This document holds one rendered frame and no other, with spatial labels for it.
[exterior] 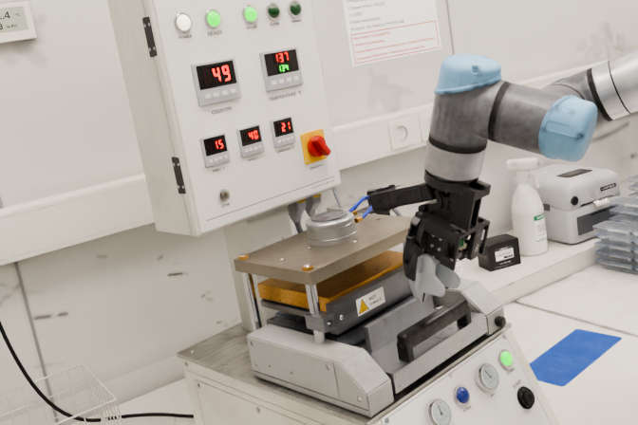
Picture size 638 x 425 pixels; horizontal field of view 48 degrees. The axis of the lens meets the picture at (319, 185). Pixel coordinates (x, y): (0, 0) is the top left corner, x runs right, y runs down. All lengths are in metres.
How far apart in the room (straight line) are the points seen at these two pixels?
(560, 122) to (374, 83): 1.04
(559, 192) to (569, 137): 1.11
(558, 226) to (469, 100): 1.14
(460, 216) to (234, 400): 0.51
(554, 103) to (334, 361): 0.44
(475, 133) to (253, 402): 0.56
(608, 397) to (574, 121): 0.63
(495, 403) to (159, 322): 0.79
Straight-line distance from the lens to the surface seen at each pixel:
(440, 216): 0.99
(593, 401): 1.37
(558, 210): 1.99
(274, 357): 1.10
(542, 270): 1.85
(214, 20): 1.17
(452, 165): 0.93
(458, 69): 0.89
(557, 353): 1.53
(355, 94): 1.83
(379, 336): 1.08
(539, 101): 0.89
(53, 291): 1.57
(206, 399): 1.31
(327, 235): 1.12
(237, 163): 1.19
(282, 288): 1.13
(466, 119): 0.90
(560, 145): 0.88
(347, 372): 0.99
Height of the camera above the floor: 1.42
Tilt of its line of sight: 11 degrees down
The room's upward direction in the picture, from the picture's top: 10 degrees counter-clockwise
